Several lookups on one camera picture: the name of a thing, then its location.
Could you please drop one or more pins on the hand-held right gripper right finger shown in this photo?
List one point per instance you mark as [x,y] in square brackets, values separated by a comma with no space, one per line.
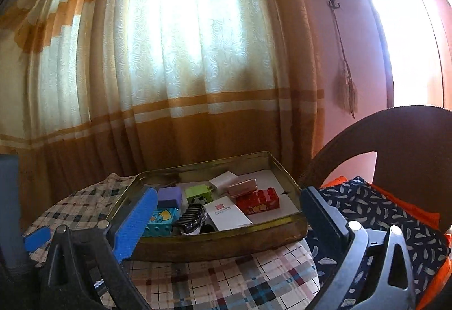
[325,221]

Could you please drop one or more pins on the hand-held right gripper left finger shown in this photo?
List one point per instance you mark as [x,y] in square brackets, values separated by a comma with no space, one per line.
[136,223]

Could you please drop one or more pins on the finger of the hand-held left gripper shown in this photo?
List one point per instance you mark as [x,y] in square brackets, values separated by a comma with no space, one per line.
[37,236]

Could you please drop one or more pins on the teal building block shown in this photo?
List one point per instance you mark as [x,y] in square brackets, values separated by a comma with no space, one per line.
[162,220]

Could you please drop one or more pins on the purple block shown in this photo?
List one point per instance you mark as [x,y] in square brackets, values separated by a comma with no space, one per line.
[169,197]

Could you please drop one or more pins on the red building block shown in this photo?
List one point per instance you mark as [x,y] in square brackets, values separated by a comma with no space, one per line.
[257,203]

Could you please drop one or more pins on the copper coloured box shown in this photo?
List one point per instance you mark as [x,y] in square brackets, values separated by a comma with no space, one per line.
[242,188]

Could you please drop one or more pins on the white box with red label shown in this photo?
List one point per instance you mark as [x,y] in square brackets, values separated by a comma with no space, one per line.
[227,217]

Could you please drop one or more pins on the gold metal tin box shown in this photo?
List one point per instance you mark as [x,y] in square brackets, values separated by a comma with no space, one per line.
[229,243]

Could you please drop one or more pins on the white charger plug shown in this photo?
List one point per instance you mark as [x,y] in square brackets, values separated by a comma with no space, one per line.
[222,183]

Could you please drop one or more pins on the navy patterned cloth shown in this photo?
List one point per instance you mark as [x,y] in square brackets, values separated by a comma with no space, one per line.
[388,211]

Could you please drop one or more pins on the orange cloth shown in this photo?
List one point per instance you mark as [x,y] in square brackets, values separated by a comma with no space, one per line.
[423,211]

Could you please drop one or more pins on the plaid-covered round table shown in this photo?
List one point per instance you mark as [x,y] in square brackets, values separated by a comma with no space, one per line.
[229,278]

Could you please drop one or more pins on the beige and orange curtain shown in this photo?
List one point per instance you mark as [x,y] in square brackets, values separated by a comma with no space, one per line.
[176,66]

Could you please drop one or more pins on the straw wall tassel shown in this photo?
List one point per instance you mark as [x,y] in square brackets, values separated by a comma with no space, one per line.
[346,91]

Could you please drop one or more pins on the wooden door frame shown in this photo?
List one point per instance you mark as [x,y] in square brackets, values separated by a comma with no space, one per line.
[383,49]

